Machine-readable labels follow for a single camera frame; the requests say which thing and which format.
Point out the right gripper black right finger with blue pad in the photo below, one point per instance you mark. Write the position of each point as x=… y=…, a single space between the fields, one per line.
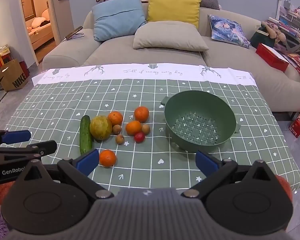
x=245 y=199

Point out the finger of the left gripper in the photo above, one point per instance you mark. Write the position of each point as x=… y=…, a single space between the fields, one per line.
x=7 y=137
x=41 y=148

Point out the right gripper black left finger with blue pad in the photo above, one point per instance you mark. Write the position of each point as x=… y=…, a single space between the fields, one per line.
x=47 y=199

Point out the green cucumber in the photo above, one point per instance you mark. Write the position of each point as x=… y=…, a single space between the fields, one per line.
x=85 y=138

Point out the yellow-green pear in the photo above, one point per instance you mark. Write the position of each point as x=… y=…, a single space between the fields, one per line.
x=100 y=127

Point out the orange tangerine front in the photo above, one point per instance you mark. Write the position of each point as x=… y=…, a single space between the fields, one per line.
x=107 y=158

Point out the orange tangerine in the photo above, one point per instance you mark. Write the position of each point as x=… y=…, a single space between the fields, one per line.
x=133 y=127
x=116 y=118
x=107 y=158
x=141 y=114

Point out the brown longan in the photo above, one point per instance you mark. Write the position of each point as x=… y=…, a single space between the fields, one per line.
x=146 y=129
x=117 y=129
x=120 y=139

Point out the brown longan front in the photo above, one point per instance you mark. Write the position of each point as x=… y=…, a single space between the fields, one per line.
x=120 y=139

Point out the red cherry tomato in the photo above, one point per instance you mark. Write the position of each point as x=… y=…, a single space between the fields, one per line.
x=139 y=137

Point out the brown Nike paper bag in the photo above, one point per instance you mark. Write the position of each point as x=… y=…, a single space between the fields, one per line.
x=14 y=75

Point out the red gift box on floor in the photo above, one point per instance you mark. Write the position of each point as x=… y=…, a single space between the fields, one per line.
x=295 y=127

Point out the green colander bowl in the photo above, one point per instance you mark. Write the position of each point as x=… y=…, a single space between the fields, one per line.
x=198 y=121

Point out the green grid tablecloth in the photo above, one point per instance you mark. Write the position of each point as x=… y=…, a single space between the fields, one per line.
x=54 y=107

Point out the red box on sofa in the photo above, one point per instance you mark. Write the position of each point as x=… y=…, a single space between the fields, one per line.
x=272 y=57

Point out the light blue cushion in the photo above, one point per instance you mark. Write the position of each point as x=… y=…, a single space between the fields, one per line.
x=117 y=18

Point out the dark green bag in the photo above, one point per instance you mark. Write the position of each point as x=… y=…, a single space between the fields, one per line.
x=262 y=36

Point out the beige sofa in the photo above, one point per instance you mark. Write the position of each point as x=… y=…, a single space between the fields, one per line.
x=281 y=90

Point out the beige plush toy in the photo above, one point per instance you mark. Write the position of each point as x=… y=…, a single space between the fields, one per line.
x=274 y=32

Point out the blue patterned cushion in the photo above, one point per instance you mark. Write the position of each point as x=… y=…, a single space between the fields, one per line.
x=228 y=31

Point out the beige cushion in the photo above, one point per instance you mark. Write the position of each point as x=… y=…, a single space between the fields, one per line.
x=169 y=34

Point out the yellow cushion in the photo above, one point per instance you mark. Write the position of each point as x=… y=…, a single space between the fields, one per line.
x=174 y=10

